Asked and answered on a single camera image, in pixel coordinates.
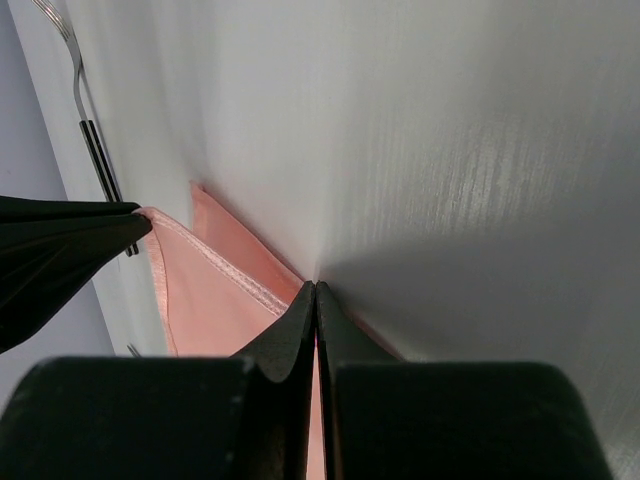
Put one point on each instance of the pink cloth napkin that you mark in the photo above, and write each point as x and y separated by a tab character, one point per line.
218	288

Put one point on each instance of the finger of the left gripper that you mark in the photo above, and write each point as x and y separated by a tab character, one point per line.
20	210
45	263

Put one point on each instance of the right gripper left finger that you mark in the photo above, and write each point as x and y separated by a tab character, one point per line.
150	415

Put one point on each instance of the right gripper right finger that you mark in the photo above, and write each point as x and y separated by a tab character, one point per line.
388	418

